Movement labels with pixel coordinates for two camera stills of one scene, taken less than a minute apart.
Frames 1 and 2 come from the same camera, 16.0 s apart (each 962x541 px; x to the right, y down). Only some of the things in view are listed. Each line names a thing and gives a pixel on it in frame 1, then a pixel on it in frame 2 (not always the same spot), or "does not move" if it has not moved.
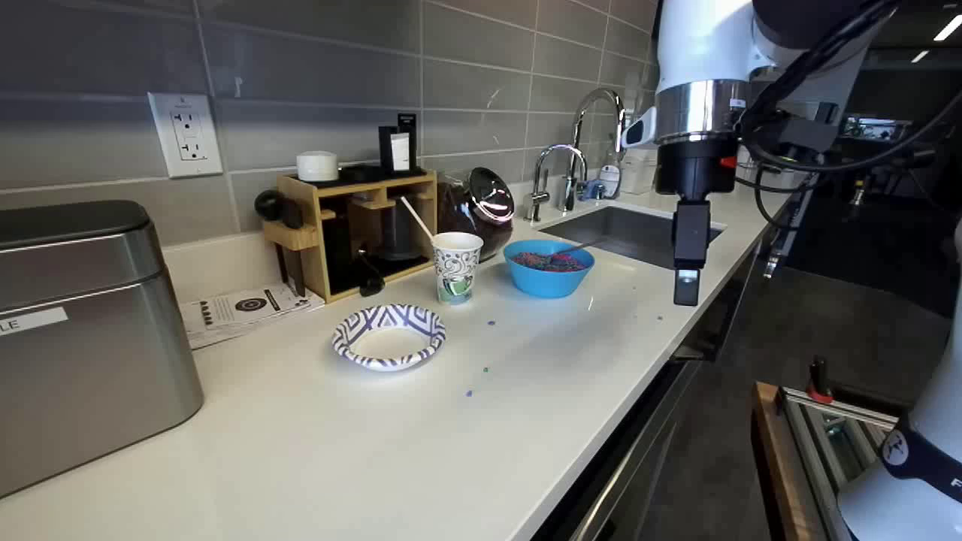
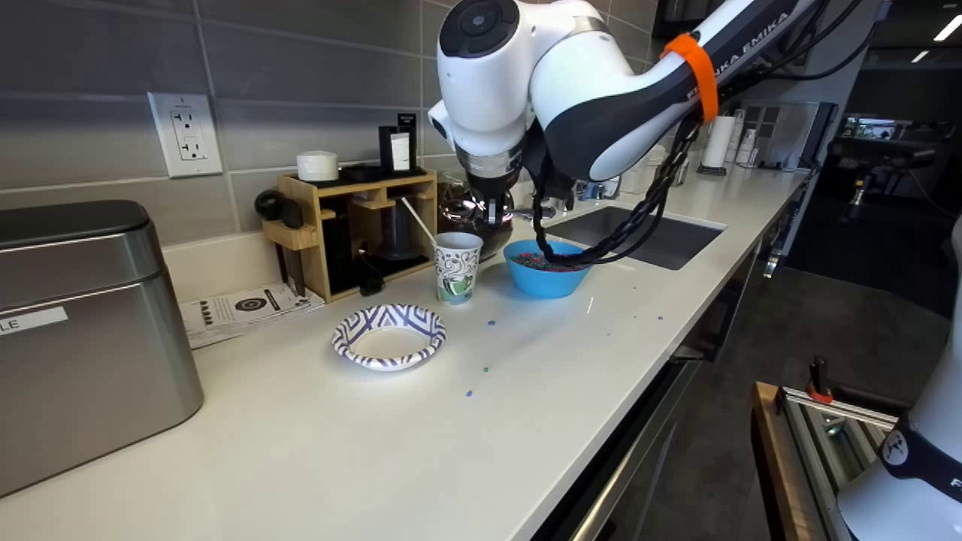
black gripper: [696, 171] → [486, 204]
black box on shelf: [397, 146] does not move
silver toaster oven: [93, 347] does not move
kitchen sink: [625, 234] does not move
